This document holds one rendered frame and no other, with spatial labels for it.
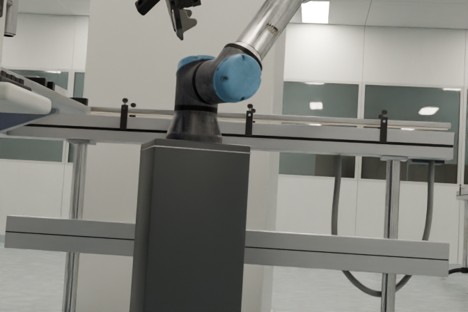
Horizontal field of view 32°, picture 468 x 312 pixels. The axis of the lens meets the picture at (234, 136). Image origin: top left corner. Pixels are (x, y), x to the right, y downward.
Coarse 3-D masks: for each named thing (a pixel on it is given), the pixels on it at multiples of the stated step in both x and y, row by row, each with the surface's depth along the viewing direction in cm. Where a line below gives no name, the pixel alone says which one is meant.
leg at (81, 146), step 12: (84, 144) 302; (84, 156) 302; (72, 168) 302; (84, 168) 302; (72, 180) 301; (84, 180) 302; (72, 192) 300; (72, 204) 299; (72, 216) 299; (72, 252) 298; (72, 264) 297; (72, 276) 297; (72, 288) 297; (72, 300) 297
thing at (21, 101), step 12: (0, 84) 126; (12, 84) 127; (0, 96) 126; (12, 96) 127; (24, 96) 132; (36, 96) 138; (0, 108) 139; (12, 108) 137; (24, 108) 136; (36, 108) 138; (48, 108) 144
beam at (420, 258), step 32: (32, 224) 299; (64, 224) 297; (96, 224) 296; (128, 224) 295; (256, 256) 289; (288, 256) 288; (320, 256) 287; (352, 256) 286; (384, 256) 285; (416, 256) 284; (448, 256) 283
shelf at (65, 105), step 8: (8, 72) 164; (24, 80) 174; (32, 88) 178; (40, 88) 184; (48, 88) 189; (48, 96) 189; (56, 96) 195; (64, 96) 201; (56, 104) 205; (64, 104) 204; (72, 104) 208; (80, 104) 215; (64, 112) 223; (72, 112) 221; (80, 112) 220; (88, 112) 223
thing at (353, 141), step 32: (32, 128) 300; (64, 128) 298; (96, 128) 297; (128, 128) 296; (160, 128) 295; (224, 128) 293; (256, 128) 291; (288, 128) 290; (320, 128) 289; (352, 128) 288; (384, 128) 286; (416, 128) 295; (448, 128) 288; (448, 160) 294
